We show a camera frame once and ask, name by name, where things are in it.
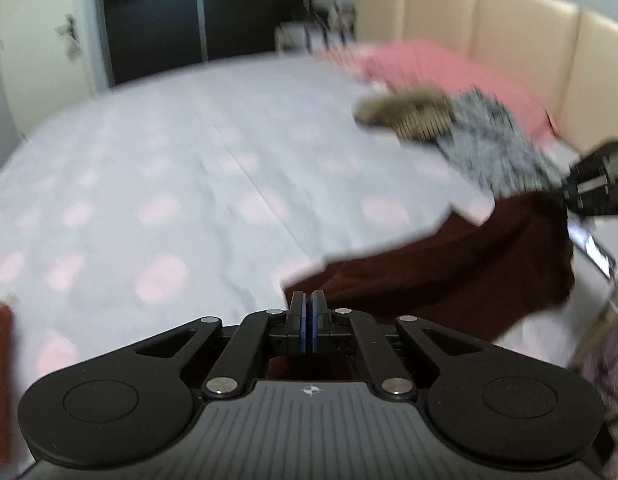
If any pink pillow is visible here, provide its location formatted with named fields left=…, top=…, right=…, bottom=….
left=314, top=37, right=557, bottom=143

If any person's purple fuzzy clothing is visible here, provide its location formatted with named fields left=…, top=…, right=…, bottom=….
left=571, top=317, right=618, bottom=480

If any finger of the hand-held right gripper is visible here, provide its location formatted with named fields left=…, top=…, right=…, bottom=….
left=553, top=172, right=584, bottom=212

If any smartphone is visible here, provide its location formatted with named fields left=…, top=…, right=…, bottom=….
left=568, top=222, right=617, bottom=279

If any cream door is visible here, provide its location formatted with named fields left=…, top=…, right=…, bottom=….
left=0, top=0, right=112, bottom=138

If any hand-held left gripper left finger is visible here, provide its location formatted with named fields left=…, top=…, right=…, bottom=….
left=128, top=290, right=308, bottom=401

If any beige padded headboard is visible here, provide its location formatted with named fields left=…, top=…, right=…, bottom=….
left=356, top=0, right=618, bottom=161

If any maroon shirt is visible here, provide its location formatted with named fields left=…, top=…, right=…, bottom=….
left=281, top=190, right=577, bottom=381

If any white bedside table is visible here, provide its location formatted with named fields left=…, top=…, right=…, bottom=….
left=274, top=2, right=361, bottom=55

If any olive striped garment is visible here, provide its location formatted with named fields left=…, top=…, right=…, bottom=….
left=354, top=87, right=457, bottom=143

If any grey patterned garment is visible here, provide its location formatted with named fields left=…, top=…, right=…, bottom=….
left=434, top=87, right=570, bottom=198

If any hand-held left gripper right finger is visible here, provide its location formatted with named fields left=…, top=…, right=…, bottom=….
left=311, top=290, right=490, bottom=401

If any metal door handle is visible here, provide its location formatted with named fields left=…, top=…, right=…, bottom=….
left=53, top=14, right=84, bottom=60

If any bed with pale dotted sheet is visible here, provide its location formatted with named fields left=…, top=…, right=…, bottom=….
left=0, top=52, right=618, bottom=461

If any black wardrobe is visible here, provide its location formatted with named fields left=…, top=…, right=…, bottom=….
left=100, top=0, right=311, bottom=87

